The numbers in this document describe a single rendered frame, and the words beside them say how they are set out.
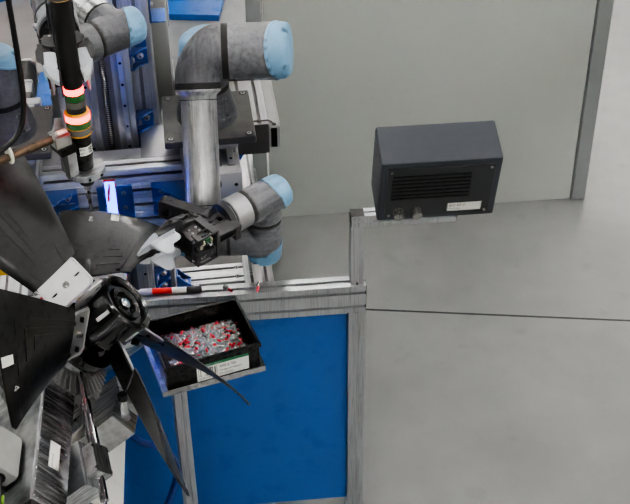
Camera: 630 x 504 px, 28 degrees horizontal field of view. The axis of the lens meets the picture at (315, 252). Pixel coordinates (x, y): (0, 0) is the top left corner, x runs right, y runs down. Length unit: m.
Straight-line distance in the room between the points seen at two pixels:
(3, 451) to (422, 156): 1.06
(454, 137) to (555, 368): 1.45
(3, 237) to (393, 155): 0.84
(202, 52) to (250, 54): 0.10
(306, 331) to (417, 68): 1.52
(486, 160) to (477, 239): 1.81
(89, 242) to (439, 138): 0.76
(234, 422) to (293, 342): 0.30
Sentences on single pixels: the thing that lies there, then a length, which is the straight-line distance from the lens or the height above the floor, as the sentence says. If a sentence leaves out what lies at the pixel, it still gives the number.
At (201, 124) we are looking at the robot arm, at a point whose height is 1.31.
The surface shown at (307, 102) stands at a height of 0.48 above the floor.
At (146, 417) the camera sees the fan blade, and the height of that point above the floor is 1.07.
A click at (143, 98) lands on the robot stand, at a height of 1.01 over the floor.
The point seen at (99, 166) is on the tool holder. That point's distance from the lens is 2.24.
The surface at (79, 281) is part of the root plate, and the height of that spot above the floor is 1.25.
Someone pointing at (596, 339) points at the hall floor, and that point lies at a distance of 4.11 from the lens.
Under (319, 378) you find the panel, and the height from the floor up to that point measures 0.56.
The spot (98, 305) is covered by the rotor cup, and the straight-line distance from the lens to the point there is 2.27.
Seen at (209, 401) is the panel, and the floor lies 0.51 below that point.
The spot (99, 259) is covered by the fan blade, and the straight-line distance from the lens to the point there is 2.47.
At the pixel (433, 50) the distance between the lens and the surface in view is 4.25.
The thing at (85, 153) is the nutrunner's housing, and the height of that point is 1.50.
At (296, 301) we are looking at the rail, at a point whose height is 0.83.
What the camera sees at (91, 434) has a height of 1.10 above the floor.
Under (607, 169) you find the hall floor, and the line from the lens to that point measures 4.89.
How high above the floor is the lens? 2.69
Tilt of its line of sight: 38 degrees down
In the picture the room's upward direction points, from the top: 1 degrees counter-clockwise
